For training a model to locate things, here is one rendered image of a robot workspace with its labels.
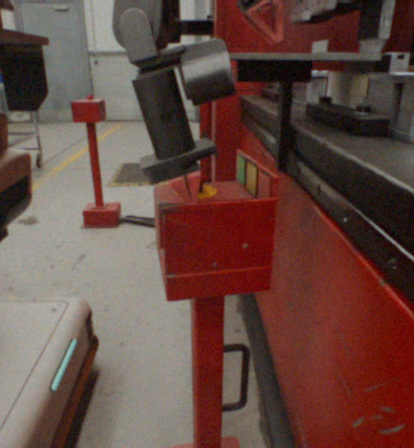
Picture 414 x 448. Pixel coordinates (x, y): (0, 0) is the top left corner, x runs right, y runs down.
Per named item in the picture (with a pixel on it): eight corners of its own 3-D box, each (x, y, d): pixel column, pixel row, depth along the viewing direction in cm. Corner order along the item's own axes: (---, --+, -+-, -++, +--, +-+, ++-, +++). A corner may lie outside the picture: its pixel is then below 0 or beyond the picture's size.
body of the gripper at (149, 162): (219, 158, 51) (205, 102, 48) (145, 181, 50) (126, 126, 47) (209, 149, 57) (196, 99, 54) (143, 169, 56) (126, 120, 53)
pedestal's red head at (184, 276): (156, 245, 74) (151, 152, 67) (236, 239, 76) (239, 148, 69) (166, 303, 56) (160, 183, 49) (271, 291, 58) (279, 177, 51)
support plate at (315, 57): (222, 61, 82) (222, 56, 81) (343, 61, 83) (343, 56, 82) (230, 59, 65) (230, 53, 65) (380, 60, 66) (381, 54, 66)
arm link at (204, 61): (134, 30, 52) (115, 13, 43) (216, 5, 50) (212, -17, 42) (158, 118, 55) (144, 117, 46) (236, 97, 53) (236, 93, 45)
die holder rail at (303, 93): (271, 95, 152) (272, 70, 149) (286, 95, 153) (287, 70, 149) (305, 107, 106) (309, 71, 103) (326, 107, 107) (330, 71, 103)
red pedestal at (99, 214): (87, 217, 270) (71, 94, 238) (122, 217, 271) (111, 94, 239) (79, 228, 252) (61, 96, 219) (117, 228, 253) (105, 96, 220)
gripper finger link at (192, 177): (215, 219, 54) (197, 155, 50) (166, 234, 54) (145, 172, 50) (205, 203, 60) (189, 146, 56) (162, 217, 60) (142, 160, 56)
